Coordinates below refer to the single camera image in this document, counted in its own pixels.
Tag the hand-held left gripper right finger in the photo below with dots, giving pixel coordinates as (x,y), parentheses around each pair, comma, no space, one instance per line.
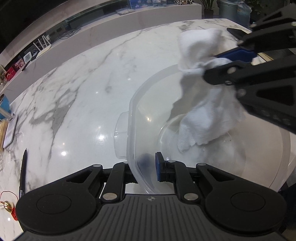
(159,165)

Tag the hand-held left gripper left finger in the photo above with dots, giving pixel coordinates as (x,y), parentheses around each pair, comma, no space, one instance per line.
(120,176)

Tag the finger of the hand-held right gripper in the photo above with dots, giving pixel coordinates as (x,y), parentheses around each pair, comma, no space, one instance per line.
(240,55)
(231,74)

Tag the white cloth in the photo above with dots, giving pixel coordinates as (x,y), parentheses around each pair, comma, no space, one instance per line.
(208,115)

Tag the clear plastic bowl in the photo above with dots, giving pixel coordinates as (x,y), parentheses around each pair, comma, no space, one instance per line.
(148,104)

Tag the black smartphone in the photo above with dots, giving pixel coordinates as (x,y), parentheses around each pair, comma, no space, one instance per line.
(237,32)

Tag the blue plastic bag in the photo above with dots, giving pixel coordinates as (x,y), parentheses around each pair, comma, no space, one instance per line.
(244,14)

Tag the grey trash bin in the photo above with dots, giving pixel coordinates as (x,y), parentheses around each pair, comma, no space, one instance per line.
(227,11)

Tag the potted plant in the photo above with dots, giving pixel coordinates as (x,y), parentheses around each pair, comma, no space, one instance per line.
(208,9)

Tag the cow figurine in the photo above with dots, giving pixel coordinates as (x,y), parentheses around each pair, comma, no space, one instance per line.
(185,1)

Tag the black pen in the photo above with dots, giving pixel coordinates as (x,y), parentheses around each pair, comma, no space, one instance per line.
(23,171)

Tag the small framed photo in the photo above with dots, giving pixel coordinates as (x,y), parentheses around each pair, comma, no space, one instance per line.
(159,2)

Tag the lotus pond painting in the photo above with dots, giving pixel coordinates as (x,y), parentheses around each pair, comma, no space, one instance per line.
(141,2)

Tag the red charm with gold bell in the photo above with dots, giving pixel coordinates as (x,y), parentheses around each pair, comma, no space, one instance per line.
(8,205)

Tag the white flat device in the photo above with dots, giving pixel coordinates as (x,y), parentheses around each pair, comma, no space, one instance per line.
(11,132)

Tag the grey set-top box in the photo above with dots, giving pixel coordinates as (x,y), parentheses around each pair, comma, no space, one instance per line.
(124,11)

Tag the white marble tv cabinet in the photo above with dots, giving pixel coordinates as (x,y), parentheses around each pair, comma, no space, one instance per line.
(115,30)

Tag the white wifi router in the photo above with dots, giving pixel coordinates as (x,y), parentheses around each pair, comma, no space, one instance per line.
(45,52)

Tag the black remote control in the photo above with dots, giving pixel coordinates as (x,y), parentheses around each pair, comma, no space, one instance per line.
(26,65)

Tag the red box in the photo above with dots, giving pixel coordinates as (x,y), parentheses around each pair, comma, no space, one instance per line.
(11,74)

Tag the small white desk clock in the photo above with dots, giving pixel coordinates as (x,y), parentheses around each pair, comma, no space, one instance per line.
(27,57)

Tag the pink box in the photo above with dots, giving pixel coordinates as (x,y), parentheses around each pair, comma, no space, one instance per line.
(18,64)

